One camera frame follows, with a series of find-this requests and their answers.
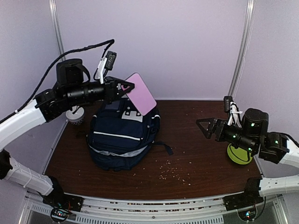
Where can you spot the left aluminium frame post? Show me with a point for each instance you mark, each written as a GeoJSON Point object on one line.
{"type": "Point", "coordinates": [55, 21]}

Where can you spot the aluminium frame post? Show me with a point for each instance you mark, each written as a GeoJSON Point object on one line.
{"type": "Point", "coordinates": [245, 39]}
{"type": "Point", "coordinates": [55, 21]}

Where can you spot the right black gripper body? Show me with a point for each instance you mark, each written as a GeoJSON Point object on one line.
{"type": "Point", "coordinates": [243, 142]}

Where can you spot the navy blue backpack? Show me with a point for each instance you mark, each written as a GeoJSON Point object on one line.
{"type": "Point", "coordinates": [120, 137]}

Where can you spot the white patterned bowl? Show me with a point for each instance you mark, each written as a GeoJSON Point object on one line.
{"type": "Point", "coordinates": [75, 115]}

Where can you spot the green plate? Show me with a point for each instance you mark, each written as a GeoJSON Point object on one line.
{"type": "Point", "coordinates": [238, 155]}

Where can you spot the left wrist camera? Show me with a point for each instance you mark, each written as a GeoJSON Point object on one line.
{"type": "Point", "coordinates": [106, 64]}

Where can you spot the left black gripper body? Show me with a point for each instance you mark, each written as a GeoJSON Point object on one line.
{"type": "Point", "coordinates": [78, 94]}

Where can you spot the right aluminium frame post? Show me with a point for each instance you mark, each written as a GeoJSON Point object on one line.
{"type": "Point", "coordinates": [245, 39]}

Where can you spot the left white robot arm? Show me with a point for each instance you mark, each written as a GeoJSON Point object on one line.
{"type": "Point", "coordinates": [42, 108]}

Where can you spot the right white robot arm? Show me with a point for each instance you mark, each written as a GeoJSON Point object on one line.
{"type": "Point", "coordinates": [278, 148]}

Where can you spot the front aluminium rail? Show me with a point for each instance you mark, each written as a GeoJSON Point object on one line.
{"type": "Point", "coordinates": [207, 210]}

